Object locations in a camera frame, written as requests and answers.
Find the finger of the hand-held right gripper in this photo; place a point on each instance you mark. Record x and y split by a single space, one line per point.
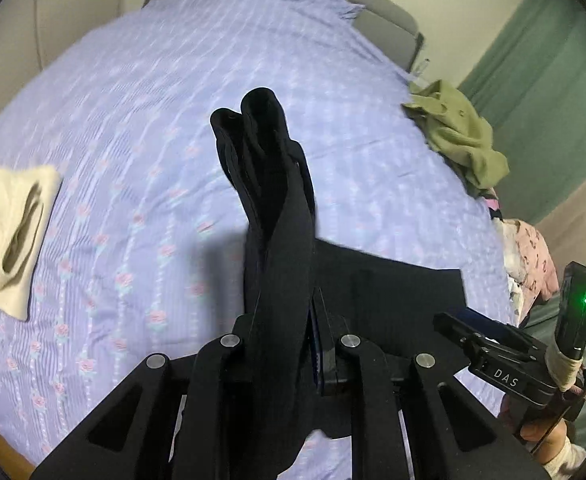
484 322
454 329

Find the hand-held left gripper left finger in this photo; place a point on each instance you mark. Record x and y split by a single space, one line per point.
230 362

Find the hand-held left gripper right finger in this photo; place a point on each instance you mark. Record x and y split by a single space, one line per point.
316 347

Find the black pants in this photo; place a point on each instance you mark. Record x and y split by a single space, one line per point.
278 240

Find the person's right forearm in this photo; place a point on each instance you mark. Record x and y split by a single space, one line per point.
568 457

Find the person's right hand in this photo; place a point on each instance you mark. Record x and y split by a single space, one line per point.
543 432

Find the pink printed jacket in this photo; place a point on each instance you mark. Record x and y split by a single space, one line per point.
535 260

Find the pink garment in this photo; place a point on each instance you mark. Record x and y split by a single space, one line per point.
493 205

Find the beige curtain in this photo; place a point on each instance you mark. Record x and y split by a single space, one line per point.
583 210

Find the olive green jacket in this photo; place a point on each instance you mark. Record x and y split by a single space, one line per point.
458 130

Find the bed with purple sheet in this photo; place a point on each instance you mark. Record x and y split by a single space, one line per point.
138 160

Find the clear plastic bottle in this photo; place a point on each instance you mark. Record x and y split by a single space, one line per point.
421 70

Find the folded cream cloth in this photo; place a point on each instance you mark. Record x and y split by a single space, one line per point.
3 230

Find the grey padded headboard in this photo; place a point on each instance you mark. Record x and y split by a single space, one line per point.
388 20

